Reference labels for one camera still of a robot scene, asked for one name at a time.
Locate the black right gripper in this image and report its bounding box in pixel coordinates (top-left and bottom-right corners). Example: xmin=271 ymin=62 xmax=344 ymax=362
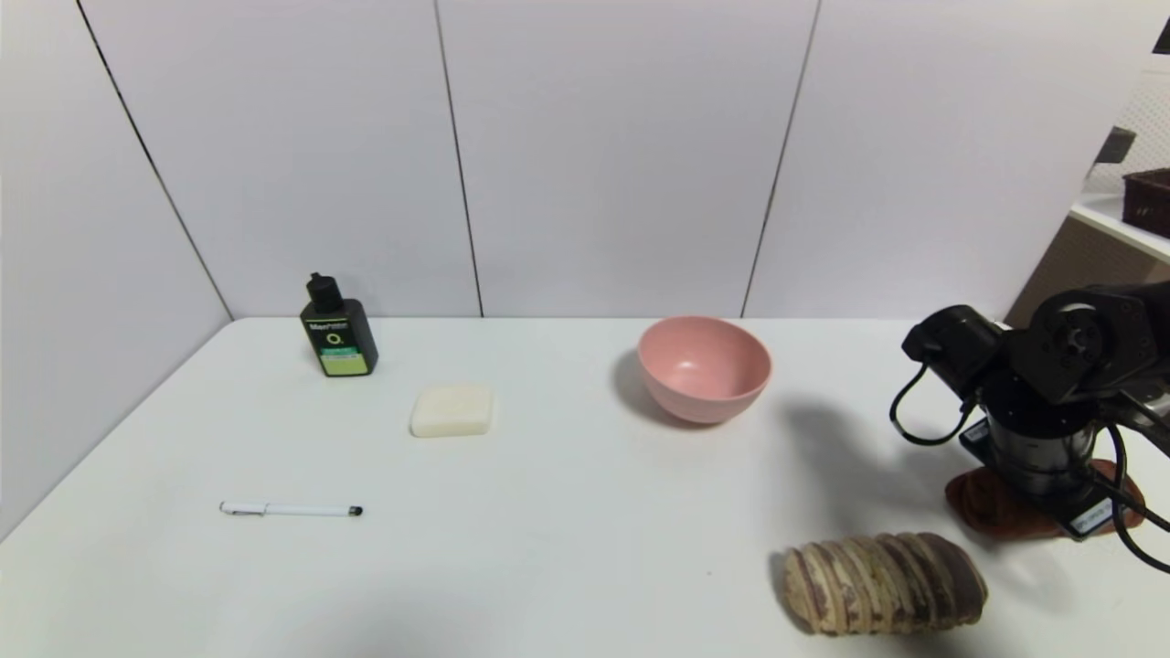
xmin=958 ymin=408 xmax=1128 ymax=542

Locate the brown towel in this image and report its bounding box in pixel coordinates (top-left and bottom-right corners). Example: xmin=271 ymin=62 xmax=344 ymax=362
xmin=944 ymin=457 xmax=1147 ymax=541

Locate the pink bowl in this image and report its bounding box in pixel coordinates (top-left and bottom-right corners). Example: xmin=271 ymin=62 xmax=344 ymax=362
xmin=637 ymin=316 xmax=773 ymax=426

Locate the brown striped bread loaf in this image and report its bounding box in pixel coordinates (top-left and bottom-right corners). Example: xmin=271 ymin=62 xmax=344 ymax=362
xmin=782 ymin=532 xmax=990 ymax=636

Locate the white background desk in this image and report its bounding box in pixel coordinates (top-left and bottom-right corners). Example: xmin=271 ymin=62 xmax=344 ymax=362
xmin=1069 ymin=196 xmax=1170 ymax=268

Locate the dark woven basket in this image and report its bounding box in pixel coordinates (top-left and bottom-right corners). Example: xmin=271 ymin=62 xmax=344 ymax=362
xmin=1122 ymin=168 xmax=1170 ymax=239

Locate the dark grey monitor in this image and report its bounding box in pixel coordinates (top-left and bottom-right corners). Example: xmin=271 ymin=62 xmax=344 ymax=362
xmin=1091 ymin=127 xmax=1138 ymax=166

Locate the white soap bar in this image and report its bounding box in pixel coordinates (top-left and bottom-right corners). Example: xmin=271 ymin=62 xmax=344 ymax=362
xmin=409 ymin=384 xmax=495 ymax=439

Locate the black bottle with green label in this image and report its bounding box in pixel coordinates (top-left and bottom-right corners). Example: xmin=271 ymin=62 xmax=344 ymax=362
xmin=300 ymin=272 xmax=379 ymax=377

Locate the white pen with black tip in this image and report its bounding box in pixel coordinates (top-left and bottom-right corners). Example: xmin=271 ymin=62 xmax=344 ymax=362
xmin=219 ymin=501 xmax=364 ymax=518

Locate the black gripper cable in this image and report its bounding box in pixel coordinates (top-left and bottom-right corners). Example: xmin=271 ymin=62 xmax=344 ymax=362
xmin=1071 ymin=395 xmax=1170 ymax=577

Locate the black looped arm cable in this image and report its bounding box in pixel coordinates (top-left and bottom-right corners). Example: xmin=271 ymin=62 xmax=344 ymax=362
xmin=889 ymin=358 xmax=975 ymax=449

